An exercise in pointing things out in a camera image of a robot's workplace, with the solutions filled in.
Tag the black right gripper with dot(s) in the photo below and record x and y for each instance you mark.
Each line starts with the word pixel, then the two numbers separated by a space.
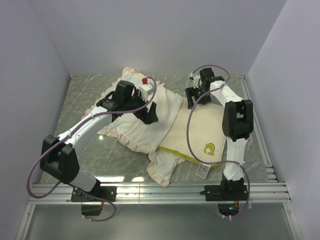
pixel 191 91

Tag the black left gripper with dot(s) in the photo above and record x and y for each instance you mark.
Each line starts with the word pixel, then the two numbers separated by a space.
pixel 148 117

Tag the white pillowcase with peach ruffles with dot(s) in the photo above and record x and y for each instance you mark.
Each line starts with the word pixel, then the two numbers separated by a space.
pixel 145 138

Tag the cream pillow with yellow edge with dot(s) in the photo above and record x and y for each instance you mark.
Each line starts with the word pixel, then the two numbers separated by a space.
pixel 206 136

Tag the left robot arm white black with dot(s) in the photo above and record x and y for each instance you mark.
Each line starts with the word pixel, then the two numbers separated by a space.
pixel 59 156

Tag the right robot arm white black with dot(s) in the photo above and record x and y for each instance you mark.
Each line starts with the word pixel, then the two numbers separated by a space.
pixel 237 121

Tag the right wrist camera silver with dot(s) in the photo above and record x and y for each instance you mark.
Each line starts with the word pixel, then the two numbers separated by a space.
pixel 195 80

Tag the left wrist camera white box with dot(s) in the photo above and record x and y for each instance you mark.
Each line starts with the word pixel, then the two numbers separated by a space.
pixel 146 88

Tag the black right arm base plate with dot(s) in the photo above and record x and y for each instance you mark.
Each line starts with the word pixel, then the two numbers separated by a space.
pixel 230 201

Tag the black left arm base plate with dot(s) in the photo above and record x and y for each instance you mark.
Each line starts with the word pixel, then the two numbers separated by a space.
pixel 93 202

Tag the aluminium mounting rail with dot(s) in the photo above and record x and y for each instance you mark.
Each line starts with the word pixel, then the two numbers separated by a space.
pixel 176 193

